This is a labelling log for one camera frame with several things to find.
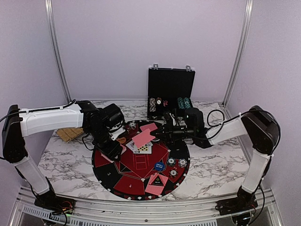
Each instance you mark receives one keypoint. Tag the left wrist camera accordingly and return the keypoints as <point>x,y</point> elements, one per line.
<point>114,121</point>

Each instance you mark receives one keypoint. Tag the aluminium front rail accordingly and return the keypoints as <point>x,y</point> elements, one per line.
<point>193,212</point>

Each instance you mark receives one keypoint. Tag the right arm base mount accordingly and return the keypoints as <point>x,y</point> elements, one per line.
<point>242,202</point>

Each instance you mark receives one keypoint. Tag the left aluminium frame post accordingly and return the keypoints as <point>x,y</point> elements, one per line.
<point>55,46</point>

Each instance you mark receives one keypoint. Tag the orange big blind button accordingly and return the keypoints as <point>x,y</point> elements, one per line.
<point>122,140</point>

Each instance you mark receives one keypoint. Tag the eight of spades card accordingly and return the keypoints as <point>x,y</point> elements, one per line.
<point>146,149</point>

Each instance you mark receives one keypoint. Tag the red playing card deck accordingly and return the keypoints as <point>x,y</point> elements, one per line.
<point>113,153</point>

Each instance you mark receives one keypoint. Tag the black chip carrying case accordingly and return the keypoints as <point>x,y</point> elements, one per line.
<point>169,84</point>

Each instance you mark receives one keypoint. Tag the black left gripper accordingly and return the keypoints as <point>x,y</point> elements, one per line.
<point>111,151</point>

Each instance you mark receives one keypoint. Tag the right aluminium frame post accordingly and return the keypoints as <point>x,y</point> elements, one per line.
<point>241,46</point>

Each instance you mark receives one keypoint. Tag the woven bamboo tray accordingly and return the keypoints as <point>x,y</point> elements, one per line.
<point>68,134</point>

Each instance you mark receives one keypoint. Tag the blue small blind button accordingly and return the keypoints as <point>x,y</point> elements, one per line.
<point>159,166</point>

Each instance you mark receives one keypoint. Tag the round red black poker mat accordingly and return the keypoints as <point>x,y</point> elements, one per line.
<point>128,177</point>

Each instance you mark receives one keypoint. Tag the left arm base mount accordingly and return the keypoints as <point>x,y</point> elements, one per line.
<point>51,201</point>

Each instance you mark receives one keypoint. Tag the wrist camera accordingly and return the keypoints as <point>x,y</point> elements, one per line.
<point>195,125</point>
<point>114,121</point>

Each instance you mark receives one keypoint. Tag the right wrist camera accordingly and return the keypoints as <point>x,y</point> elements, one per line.
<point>195,125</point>

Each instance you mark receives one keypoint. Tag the aluminium frame post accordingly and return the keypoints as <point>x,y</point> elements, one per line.
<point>55,46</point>
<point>241,46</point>

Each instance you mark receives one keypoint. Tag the jack of hearts card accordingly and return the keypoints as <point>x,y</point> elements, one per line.
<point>131,145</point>

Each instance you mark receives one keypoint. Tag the black triangular all-in marker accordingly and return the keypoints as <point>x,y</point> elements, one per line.
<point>157,181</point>

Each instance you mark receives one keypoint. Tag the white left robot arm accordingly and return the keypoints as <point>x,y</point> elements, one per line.
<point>103,124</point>

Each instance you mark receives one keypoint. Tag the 100 chips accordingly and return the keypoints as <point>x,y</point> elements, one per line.
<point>173,173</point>

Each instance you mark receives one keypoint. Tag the cream blue chips in case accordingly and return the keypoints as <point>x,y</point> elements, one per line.
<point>154,104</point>

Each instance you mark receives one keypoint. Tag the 10 chips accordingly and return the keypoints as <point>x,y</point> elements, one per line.
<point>132,125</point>
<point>182,163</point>

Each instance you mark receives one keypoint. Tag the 50 chips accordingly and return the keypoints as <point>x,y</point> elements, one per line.
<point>171,162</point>

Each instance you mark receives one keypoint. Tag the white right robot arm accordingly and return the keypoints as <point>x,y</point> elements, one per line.
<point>257,130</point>

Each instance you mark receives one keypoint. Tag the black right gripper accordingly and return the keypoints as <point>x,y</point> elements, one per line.
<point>167,134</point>

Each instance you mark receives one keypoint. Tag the teal chips in case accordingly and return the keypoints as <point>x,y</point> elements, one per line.
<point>184,103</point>

